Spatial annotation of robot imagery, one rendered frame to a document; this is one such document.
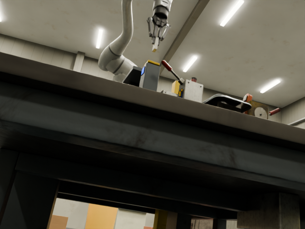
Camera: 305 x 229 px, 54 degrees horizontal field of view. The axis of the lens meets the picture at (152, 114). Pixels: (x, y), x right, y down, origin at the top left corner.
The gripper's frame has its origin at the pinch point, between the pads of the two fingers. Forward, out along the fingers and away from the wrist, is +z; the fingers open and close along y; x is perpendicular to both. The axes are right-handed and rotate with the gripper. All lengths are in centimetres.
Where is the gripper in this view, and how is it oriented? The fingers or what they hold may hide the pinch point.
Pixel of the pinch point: (155, 44)
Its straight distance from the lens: 150.8
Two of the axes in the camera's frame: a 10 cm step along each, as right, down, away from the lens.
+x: -3.7, 2.8, 8.9
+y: 9.2, 2.6, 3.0
